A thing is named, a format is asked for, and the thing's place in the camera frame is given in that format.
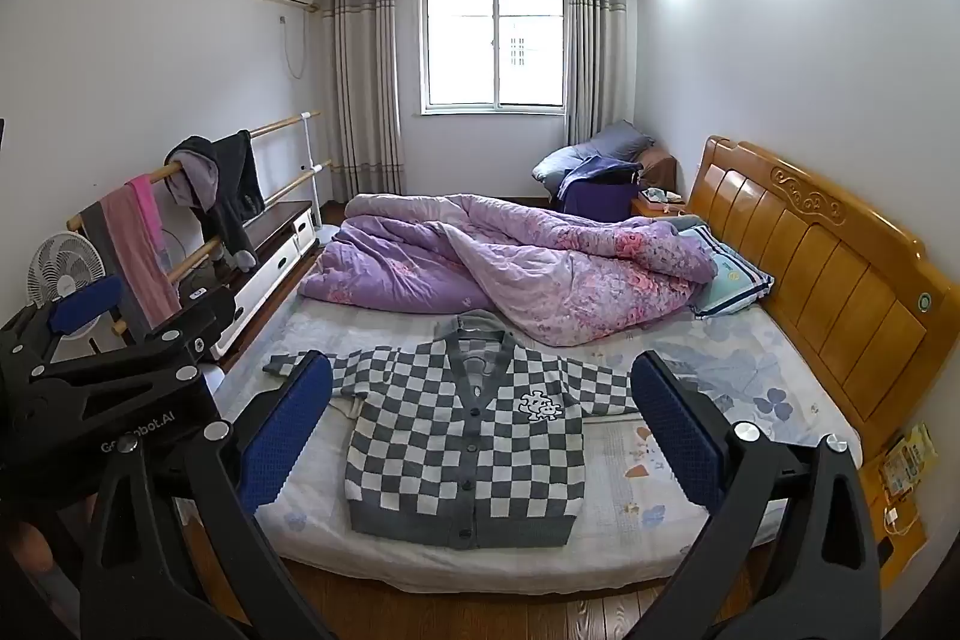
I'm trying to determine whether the floral bed sheet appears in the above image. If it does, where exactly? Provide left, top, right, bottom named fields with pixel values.
left=214, top=302, right=863, bottom=597

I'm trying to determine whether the small wooden nightstand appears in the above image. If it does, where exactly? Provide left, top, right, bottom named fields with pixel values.
left=630, top=188, right=689, bottom=221

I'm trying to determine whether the white charger with cable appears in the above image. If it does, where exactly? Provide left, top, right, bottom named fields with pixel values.
left=883, top=506, right=927, bottom=536

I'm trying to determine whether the low white dark cabinet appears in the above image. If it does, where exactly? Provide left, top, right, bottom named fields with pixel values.
left=180, top=201, right=320, bottom=363

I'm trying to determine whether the yellow packet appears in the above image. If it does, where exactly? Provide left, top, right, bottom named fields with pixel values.
left=879, top=424, right=938, bottom=498

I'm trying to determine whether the wooden bed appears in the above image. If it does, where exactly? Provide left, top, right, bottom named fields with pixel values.
left=202, top=135, right=950, bottom=600

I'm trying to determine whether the grey striped curtain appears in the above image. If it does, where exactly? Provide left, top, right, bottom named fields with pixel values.
left=319, top=0, right=406, bottom=202
left=564, top=0, right=638, bottom=146

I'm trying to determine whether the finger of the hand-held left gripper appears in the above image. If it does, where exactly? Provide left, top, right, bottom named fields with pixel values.
left=30, top=287, right=239, bottom=387
left=0, top=275, right=128, bottom=380

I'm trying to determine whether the window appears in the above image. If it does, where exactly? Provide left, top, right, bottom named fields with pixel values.
left=416, top=0, right=567, bottom=116

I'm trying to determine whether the purple cloth bundle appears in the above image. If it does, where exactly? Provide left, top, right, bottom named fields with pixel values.
left=561, top=156, right=646, bottom=220

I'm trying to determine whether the grey hooded garment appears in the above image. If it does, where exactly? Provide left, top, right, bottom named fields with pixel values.
left=439, top=308, right=505, bottom=333

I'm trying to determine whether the pink cloth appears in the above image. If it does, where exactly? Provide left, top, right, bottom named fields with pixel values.
left=101, top=173, right=183, bottom=327

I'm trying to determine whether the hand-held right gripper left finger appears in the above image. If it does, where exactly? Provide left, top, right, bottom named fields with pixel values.
left=79, top=351, right=338, bottom=640

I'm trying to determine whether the grey striped cloth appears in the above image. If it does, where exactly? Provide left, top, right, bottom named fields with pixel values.
left=77, top=199, right=115, bottom=285

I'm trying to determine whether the wooden rail rack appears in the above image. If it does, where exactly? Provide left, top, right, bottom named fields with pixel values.
left=66, top=111, right=332, bottom=337

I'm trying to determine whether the blue grey bedding pile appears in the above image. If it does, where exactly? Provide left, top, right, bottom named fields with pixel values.
left=532, top=120, right=655, bottom=187

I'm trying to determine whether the grey white checkered cardigan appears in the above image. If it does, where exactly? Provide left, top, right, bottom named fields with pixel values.
left=262, top=310, right=646, bottom=549

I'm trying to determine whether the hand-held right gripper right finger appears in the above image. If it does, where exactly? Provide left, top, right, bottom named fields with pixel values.
left=628, top=351, right=886, bottom=640

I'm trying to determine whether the white electric fan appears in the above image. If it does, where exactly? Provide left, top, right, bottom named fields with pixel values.
left=28, top=231, right=110, bottom=356

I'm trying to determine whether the air conditioner power cable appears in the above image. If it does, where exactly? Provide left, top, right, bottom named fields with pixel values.
left=279, top=14, right=308, bottom=80

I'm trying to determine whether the person's left hand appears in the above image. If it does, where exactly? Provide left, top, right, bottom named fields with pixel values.
left=11, top=520, right=65, bottom=587

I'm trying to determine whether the lavender grey garment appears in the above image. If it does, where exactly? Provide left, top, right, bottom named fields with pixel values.
left=165, top=152, right=220, bottom=214

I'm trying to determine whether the wooden bedside table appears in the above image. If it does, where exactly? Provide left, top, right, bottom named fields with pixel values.
left=859, top=452, right=931, bottom=588

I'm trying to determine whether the dark jacket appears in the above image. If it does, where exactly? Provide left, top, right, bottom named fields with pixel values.
left=166, top=128, right=267, bottom=270

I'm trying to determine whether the purple floral quilt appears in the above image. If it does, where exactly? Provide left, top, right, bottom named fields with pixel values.
left=298, top=192, right=722, bottom=348

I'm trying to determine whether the blue striped pillow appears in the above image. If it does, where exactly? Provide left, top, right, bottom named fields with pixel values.
left=690, top=227, right=775, bottom=320

